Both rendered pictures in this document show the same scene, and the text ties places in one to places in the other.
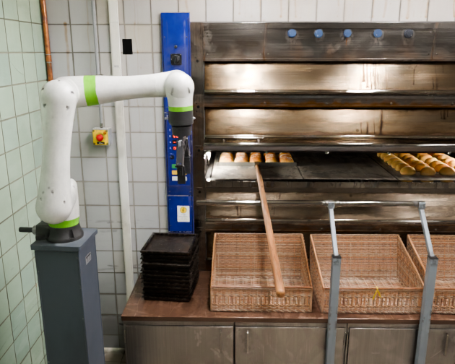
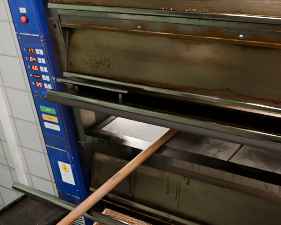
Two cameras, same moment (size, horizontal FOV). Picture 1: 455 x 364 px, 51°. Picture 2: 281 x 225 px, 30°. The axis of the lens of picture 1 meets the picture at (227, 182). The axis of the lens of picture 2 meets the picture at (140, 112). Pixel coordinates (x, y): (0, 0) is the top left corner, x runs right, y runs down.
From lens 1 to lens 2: 1.96 m
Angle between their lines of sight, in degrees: 38
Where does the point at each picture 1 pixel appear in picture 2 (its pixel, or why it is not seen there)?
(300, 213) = (217, 218)
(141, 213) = (30, 157)
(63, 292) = not seen: outside the picture
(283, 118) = (172, 57)
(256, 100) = (125, 22)
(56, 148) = not seen: outside the picture
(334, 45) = not seen: outside the picture
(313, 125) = (219, 76)
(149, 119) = (8, 39)
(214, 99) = (71, 15)
